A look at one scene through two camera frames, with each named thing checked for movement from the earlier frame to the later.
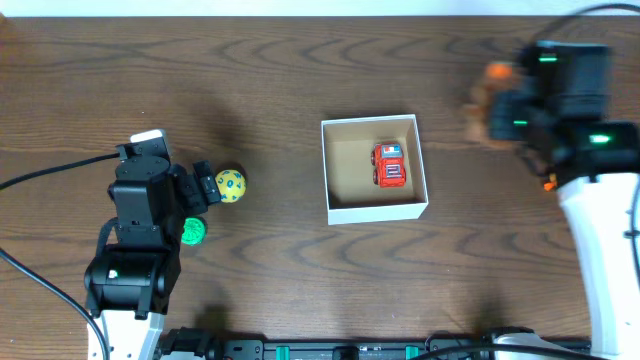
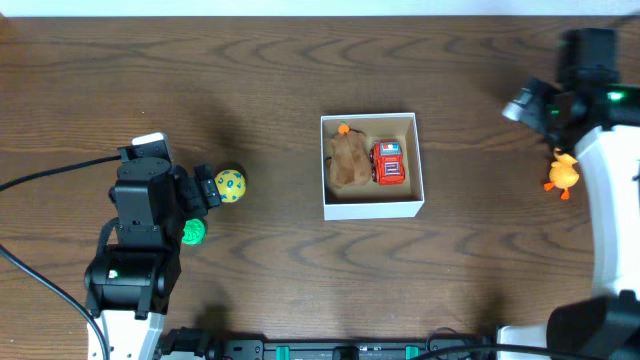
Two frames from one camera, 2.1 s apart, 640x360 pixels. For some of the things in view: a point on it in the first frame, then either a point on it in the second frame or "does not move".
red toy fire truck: (389, 171) does not move
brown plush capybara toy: (494, 77) -> (349, 159)
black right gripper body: (516, 120) -> (558, 137)
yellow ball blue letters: (231, 185) does not move
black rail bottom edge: (200, 343) does not move
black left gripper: (201, 185) does not move
